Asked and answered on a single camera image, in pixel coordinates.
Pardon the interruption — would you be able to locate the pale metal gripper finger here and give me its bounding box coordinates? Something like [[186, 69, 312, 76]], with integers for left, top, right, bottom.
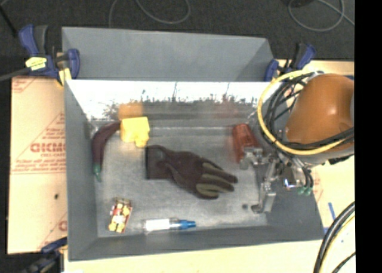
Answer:
[[239, 147, 267, 171], [252, 182, 277, 214]]

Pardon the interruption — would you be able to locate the brown cardboard board red print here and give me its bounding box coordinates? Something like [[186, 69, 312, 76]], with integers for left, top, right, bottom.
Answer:
[[6, 75, 69, 255]]

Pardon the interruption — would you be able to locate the dark brown glove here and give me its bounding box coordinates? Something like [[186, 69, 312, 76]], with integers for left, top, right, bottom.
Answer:
[[144, 144, 239, 200]]

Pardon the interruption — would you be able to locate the yellow sponge block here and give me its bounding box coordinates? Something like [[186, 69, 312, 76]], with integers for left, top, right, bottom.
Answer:
[[119, 116, 151, 148]]

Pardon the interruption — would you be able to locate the grey metal bin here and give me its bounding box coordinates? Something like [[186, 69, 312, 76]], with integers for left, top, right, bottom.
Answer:
[[61, 26, 326, 262]]

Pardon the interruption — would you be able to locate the white and blue marker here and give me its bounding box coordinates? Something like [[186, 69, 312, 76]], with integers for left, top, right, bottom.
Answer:
[[144, 217, 197, 232]]

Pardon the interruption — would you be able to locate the black cylinder on white bracket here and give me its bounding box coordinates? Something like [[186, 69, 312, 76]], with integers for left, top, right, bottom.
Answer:
[[328, 155, 350, 165]]

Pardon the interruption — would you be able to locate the purple toy eggplant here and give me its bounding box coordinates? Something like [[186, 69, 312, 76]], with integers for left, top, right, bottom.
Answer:
[[91, 121, 122, 183]]

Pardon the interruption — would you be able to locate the orange translucent plastic cup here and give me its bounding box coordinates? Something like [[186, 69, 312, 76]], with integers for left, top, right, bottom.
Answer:
[[232, 122, 260, 164]]

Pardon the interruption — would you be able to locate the red packet with yellow pieces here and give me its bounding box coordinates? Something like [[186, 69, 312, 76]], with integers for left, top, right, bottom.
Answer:
[[107, 197, 133, 234]]

